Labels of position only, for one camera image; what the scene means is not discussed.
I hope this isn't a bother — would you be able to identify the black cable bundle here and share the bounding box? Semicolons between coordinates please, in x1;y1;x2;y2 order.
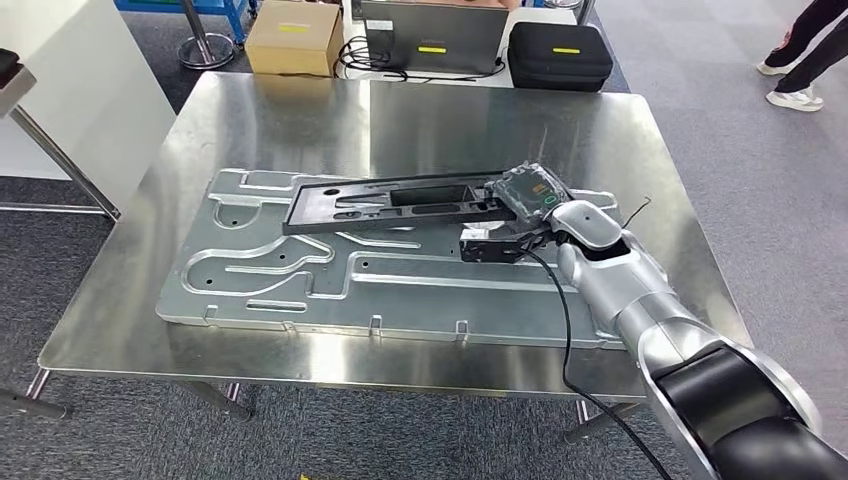
334;36;412;84

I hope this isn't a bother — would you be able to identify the black carrying case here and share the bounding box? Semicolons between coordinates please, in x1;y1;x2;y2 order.
506;21;614;93

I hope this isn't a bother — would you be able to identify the black plastic frame part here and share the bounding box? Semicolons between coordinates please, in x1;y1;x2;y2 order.
282;170;531;236

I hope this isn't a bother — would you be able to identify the stamped sheet metal plate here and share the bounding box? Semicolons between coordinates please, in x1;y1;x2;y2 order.
155;167;627;351

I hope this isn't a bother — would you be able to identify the cardboard box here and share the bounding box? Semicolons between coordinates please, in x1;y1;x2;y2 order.
245;0;346;79

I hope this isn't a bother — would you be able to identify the person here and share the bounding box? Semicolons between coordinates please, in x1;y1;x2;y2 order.
756;0;848;113

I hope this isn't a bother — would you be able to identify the blue steel shelf rack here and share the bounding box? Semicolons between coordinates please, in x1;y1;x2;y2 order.
113;0;260;44

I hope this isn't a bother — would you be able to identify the stainless steel workbench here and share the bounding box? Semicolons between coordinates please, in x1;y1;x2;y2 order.
0;71;753;446

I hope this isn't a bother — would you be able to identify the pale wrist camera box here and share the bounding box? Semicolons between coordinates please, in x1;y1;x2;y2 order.
458;223;531;265

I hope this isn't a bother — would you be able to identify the black plastic object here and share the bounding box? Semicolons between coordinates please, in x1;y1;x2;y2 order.
0;47;21;89

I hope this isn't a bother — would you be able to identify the white cabinet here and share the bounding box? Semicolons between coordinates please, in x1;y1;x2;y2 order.
0;0;177;213

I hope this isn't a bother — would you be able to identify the black camera cable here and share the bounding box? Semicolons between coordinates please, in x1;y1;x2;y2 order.
523;246;674;480

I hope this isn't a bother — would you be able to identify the chrome stanchion post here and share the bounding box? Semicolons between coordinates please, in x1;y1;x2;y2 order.
177;0;236;71

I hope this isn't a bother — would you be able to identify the thin black wire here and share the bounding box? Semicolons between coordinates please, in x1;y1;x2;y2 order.
621;195;654;230

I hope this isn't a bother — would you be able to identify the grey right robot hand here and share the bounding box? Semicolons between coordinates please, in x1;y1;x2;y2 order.
486;162;574;230

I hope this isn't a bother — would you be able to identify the grey metal case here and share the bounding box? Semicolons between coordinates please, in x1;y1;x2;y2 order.
360;0;510;75

